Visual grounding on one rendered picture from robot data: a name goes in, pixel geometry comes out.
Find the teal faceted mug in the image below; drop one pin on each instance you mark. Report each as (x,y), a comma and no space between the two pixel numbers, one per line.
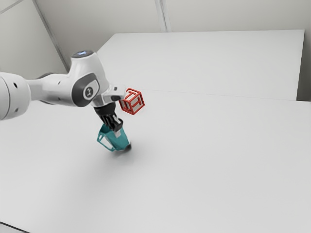
(116,141)

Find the red letter block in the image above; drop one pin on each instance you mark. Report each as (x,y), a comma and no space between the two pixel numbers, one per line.
(132,101)

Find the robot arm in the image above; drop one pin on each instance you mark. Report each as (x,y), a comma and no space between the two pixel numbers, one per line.
(48,87)

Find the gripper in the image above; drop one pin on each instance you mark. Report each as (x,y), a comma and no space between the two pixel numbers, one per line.
(105,111)

